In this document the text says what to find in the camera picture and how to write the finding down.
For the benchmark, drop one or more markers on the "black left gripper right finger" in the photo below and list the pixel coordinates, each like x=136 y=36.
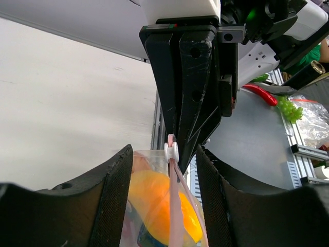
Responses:
x=242 y=211

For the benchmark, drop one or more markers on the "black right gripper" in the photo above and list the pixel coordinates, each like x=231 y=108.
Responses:
x=189 y=55

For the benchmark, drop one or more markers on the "crumpled clear plastic bag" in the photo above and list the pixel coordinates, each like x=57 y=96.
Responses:
x=313 y=126

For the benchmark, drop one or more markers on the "green toy grape bunch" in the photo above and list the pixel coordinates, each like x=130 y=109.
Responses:
x=289 y=110

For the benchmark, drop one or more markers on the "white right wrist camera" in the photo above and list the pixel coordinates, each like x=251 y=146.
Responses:
x=172 y=9

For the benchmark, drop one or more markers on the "yellow toy pepper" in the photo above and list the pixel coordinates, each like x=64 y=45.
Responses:
x=149 y=195

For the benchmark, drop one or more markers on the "clear zip top bag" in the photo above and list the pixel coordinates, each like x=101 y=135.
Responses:
x=134 y=232

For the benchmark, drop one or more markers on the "right aluminium frame post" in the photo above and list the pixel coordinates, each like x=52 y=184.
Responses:
x=159 y=132

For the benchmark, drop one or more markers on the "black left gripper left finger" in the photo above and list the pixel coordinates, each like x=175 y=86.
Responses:
x=85 y=211

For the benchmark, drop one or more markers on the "black tube with gold ring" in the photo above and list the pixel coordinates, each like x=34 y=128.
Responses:
x=310 y=74

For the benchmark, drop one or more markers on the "red toy chili pepper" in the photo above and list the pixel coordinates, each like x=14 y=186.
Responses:
x=265 y=95

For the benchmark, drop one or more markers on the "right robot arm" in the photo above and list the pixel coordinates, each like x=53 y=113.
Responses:
x=277 y=34

